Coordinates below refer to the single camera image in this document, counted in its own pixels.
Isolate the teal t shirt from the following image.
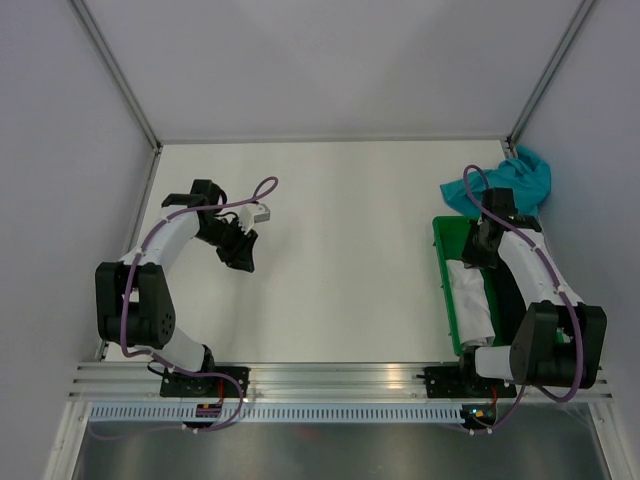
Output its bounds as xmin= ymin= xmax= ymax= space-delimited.
xmin=440 ymin=146 xmax=552 ymax=217

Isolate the black rolled t shirt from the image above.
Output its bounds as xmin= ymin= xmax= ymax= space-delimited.
xmin=490 ymin=260 xmax=527 ymax=345

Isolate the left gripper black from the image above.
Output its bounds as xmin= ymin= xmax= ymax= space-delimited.
xmin=194 ymin=217 xmax=258 ymax=274

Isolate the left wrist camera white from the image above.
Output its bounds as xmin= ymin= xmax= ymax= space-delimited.
xmin=238 ymin=203 xmax=271 ymax=234

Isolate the white t shirt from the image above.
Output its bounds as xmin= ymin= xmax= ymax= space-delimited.
xmin=446 ymin=260 xmax=495 ymax=349

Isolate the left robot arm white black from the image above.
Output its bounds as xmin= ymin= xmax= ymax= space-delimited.
xmin=95 ymin=180 xmax=270 ymax=396

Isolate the left aluminium frame post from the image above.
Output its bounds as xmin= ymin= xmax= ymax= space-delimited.
xmin=68 ymin=0 xmax=162 ymax=154

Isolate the white slotted cable duct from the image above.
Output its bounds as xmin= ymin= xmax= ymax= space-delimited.
xmin=89 ymin=402 xmax=463 ymax=424

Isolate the right aluminium frame post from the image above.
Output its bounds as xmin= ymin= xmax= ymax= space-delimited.
xmin=501 ymin=0 xmax=600 ymax=157

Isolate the green plastic bin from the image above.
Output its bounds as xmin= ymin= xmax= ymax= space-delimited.
xmin=432 ymin=216 xmax=504 ymax=356

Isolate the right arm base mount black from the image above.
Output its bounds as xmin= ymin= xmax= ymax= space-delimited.
xmin=418 ymin=365 xmax=517 ymax=400

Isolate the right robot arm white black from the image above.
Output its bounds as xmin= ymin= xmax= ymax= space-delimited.
xmin=456 ymin=188 xmax=607 ymax=395

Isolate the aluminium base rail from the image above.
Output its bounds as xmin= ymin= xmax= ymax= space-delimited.
xmin=69 ymin=360 xmax=614 ymax=402

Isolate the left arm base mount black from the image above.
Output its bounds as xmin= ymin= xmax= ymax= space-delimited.
xmin=159 ymin=366 xmax=250 ymax=399

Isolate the aluminium frame post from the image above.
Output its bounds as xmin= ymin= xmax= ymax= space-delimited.
xmin=501 ymin=0 xmax=600 ymax=157
xmin=68 ymin=0 xmax=162 ymax=154

